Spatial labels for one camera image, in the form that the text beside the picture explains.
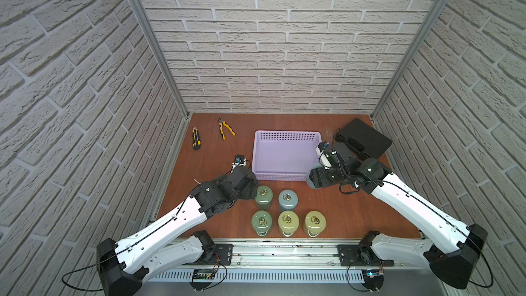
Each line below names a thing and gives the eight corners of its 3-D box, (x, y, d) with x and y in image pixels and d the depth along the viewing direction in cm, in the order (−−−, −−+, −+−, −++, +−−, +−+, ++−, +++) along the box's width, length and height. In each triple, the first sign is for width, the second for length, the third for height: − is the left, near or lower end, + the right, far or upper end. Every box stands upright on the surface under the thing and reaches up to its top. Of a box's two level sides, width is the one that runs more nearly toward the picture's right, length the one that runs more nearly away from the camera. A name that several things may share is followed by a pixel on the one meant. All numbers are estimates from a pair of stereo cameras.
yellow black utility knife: (194, 150, 106) (192, 148, 104) (193, 130, 115) (191, 127, 113) (201, 149, 107) (200, 146, 105) (199, 129, 115) (198, 126, 114)
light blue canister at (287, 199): (278, 212, 85) (279, 205, 79) (278, 197, 89) (279, 189, 83) (296, 212, 85) (298, 205, 79) (295, 197, 89) (297, 189, 83)
